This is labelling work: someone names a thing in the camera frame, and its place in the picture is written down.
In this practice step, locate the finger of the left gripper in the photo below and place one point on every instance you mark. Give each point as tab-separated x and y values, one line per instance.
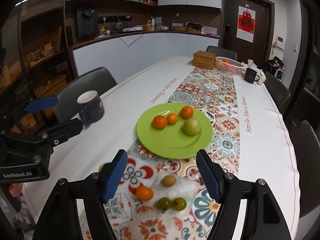
61	133
37	105

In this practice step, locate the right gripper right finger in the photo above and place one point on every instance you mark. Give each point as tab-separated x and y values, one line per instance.
227	190

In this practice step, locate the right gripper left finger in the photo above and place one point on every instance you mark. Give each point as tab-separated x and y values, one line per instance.
95	191

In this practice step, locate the yellow pomelo fruit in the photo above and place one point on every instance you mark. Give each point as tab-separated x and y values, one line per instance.
100	167

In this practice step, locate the large orange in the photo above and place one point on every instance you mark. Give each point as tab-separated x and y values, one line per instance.
144	193

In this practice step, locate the dark blue mug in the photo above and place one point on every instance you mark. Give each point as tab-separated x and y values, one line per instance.
91	108

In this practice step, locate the white tablecloth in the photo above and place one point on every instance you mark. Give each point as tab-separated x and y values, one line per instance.
266	150

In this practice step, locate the grey chair left near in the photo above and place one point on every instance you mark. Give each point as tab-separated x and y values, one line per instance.
99	79

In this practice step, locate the grey chair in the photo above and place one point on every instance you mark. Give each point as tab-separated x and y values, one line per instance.
306	146
99	79
278	91

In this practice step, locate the patterned table runner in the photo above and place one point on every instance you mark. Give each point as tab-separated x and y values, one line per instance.
161	194

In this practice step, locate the small green fruit left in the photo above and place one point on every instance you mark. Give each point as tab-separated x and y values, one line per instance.
164	203

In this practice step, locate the small green fruit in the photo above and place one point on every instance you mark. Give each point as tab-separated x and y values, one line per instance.
164	203
179	204

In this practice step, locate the small green fruit right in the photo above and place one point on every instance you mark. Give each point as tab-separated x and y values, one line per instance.
179	204

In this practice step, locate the grey chair right near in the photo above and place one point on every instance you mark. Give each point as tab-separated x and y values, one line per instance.
306	146

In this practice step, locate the black coffee machine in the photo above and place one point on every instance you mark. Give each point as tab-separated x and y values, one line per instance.
87	22

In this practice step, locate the green plate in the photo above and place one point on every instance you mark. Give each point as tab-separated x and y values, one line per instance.
172	142

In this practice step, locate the near mandarin orange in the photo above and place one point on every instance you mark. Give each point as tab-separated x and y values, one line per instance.
159	122

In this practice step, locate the middle small mandarin orange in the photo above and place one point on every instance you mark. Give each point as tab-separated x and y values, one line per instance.
172	118

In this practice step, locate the green apple on plate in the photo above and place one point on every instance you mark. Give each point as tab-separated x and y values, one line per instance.
191	127

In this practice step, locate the grey chair right far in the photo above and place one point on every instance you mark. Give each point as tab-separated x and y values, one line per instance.
278	91

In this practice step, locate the far mandarin orange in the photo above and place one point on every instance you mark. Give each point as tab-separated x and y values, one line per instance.
186	112

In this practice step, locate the black mug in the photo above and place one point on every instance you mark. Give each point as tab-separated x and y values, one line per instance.
251	76

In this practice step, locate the woven wicker box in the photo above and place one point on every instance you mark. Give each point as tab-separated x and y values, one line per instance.
204	59

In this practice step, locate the grey chair far end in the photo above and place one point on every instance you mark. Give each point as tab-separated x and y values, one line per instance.
221	52

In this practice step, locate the red paper door poster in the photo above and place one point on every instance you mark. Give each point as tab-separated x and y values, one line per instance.
245	24

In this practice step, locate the white wire fruit basket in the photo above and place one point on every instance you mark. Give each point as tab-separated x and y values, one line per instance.
229	66

